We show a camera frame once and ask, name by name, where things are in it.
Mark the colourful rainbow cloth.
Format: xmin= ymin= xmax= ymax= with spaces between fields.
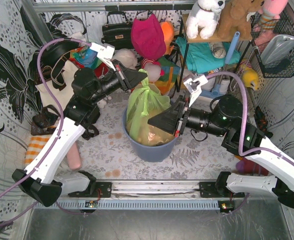
xmin=68 ymin=46 xmax=108 ymax=70

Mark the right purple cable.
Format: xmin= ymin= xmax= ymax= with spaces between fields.
xmin=206 ymin=71 xmax=294 ymax=213

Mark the purple cable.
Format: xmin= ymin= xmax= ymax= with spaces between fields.
xmin=206 ymin=71 xmax=294 ymax=213
xmin=0 ymin=38 xmax=98 ymax=229

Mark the orange checkered towel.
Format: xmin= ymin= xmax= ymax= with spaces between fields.
xmin=23 ymin=134 xmax=52 ymax=167

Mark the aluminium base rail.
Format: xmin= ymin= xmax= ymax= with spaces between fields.
xmin=27 ymin=172 xmax=293 ymax=212

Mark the magenta cloth bag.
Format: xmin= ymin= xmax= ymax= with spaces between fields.
xmin=130 ymin=13 xmax=166 ymax=61

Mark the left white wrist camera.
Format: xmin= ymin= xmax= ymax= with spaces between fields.
xmin=90 ymin=42 xmax=116 ymax=71

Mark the cream plush lamb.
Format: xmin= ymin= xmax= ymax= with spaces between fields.
xmin=111 ymin=48 xmax=138 ymax=70

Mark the wooden shelf rack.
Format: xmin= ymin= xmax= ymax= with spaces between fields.
xmin=174 ymin=13 xmax=255 ymax=93

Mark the green trash bag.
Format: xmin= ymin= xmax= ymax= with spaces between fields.
xmin=125 ymin=77 xmax=174 ymax=147

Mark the red cloth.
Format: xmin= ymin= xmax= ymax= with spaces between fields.
xmin=93 ymin=63 xmax=110 ymax=79

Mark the blue trash bin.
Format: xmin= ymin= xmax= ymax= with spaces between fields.
xmin=122 ymin=108 xmax=178 ymax=163

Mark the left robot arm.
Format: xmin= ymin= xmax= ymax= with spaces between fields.
xmin=12 ymin=60 xmax=148 ymax=207

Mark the black leather handbag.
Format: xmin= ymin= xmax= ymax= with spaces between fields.
xmin=101 ymin=11 xmax=134 ymax=50

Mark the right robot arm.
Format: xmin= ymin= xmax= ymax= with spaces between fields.
xmin=147 ymin=95 xmax=294 ymax=209

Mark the pink white plush doll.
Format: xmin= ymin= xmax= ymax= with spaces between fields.
xmin=141 ymin=58 xmax=165 ymax=83

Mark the brown patterned bag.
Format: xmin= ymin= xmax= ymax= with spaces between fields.
xmin=31 ymin=104 xmax=100 ymax=140

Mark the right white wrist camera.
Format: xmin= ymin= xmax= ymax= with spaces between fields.
xmin=183 ymin=74 xmax=208 ymax=108

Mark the white plush dog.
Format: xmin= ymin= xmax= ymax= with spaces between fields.
xmin=186 ymin=0 xmax=226 ymax=40

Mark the yellow plush duck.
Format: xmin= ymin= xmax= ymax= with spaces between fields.
xmin=239 ymin=61 xmax=259 ymax=91

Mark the pink plush toy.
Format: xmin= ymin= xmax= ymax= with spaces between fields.
xmin=258 ymin=0 xmax=288 ymax=29

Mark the teal folded cloth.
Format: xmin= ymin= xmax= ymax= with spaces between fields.
xmin=175 ymin=37 xmax=241 ymax=74

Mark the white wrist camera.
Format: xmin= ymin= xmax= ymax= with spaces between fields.
xmin=90 ymin=42 xmax=116 ymax=71
xmin=183 ymin=74 xmax=208 ymax=108

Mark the black wire basket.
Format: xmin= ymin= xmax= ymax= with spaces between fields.
xmin=251 ymin=11 xmax=294 ymax=79

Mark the silver foil pouch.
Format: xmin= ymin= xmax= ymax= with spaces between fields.
xmin=260 ymin=34 xmax=294 ymax=65

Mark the bristle broom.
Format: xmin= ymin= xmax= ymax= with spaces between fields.
xmin=227 ymin=70 xmax=260 ymax=127

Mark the cream canvas tote bag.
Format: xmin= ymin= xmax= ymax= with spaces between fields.
xmin=34 ymin=59 xmax=78 ymax=115

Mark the brown teddy bear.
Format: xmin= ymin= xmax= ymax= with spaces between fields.
xmin=217 ymin=0 xmax=265 ymax=40

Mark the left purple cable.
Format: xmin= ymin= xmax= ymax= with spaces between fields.
xmin=0 ymin=38 xmax=98 ymax=229

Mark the rainbow striped bag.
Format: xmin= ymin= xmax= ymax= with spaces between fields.
xmin=154 ymin=56 xmax=181 ymax=95

